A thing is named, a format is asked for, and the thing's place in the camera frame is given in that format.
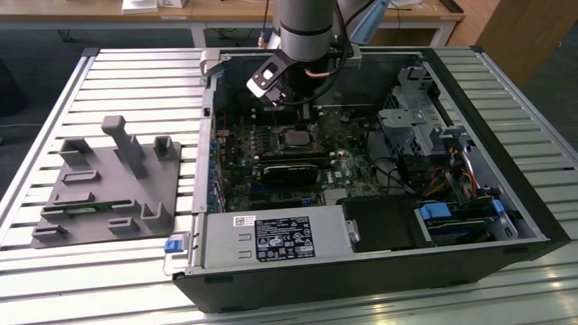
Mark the silver square CPU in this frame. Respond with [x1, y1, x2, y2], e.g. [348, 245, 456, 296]
[283, 130, 313, 146]

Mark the metal socket cover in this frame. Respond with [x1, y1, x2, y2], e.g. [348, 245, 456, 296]
[276, 126, 323, 151]

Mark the black RAM stick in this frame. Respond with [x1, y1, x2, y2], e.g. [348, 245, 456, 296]
[259, 150, 329, 165]

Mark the green motherboard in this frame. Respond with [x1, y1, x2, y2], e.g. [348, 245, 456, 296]
[211, 108, 384, 213]

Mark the black graphics card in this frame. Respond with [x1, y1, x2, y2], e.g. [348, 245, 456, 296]
[259, 162, 320, 186]

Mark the grey metal drive cage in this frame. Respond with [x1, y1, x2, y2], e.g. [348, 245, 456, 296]
[376, 66, 475, 156]

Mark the pale blue teach pendant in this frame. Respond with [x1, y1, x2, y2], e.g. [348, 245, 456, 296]
[349, 0, 389, 45]

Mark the black plastic shroud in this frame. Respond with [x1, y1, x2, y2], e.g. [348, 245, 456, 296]
[337, 195, 429, 253]

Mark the grey power supply unit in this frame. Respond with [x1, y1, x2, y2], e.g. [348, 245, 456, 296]
[197, 204, 353, 268]

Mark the white box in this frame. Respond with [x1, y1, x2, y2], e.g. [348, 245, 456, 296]
[121, 0, 160, 14]

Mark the grey parts rack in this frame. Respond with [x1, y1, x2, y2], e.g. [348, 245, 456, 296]
[29, 114, 183, 250]

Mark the black open PC case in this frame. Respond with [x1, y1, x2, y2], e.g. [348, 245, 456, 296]
[170, 46, 571, 314]

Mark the green RAM stick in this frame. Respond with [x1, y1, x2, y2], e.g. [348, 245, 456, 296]
[65, 202, 129, 215]

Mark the wooden cabinet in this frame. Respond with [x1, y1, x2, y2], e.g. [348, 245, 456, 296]
[474, 0, 578, 87]

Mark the wooden desk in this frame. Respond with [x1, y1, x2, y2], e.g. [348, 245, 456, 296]
[0, 0, 465, 48]

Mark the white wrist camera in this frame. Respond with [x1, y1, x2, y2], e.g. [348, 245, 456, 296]
[245, 56, 295, 108]

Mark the black cable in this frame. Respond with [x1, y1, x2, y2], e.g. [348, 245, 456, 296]
[367, 121, 416, 196]

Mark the coloured wire bundle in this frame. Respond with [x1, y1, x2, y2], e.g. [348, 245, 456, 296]
[423, 165, 479, 197]

